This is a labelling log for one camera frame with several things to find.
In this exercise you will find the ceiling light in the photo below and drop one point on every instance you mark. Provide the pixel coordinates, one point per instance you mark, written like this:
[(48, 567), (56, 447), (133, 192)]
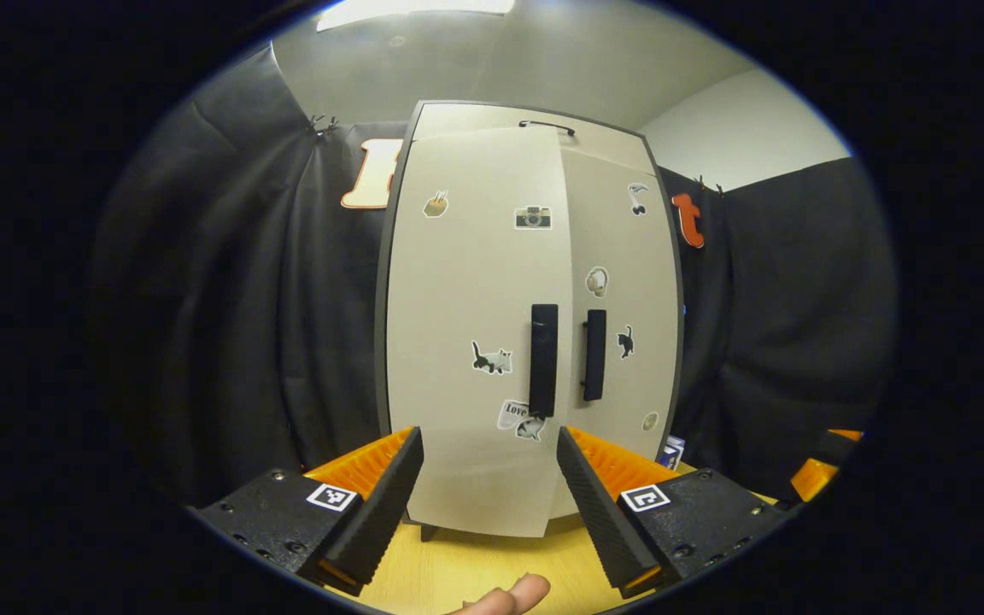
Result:
[(415, 10)]

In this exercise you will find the white cabinet drawer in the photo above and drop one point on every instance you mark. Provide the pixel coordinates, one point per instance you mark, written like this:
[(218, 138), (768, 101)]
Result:
[(475, 118)]

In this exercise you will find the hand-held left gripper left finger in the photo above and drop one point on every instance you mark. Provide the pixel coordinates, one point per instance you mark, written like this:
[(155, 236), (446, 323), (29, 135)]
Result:
[(385, 504)]

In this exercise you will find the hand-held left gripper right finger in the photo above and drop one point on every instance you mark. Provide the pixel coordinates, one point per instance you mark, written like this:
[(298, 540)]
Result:
[(599, 504)]

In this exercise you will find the white cabinet door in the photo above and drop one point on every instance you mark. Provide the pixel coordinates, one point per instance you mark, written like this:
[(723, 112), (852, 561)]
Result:
[(458, 290), (650, 273)]

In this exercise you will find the blue grey book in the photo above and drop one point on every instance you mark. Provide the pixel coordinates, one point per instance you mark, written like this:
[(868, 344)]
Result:
[(673, 453)]

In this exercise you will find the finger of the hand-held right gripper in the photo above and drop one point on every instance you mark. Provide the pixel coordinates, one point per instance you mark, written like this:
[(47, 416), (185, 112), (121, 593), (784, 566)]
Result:
[(842, 437), (812, 478)]

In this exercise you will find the white shoe cabinet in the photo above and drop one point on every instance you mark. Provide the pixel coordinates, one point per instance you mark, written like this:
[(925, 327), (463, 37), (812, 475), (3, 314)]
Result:
[(381, 367)]

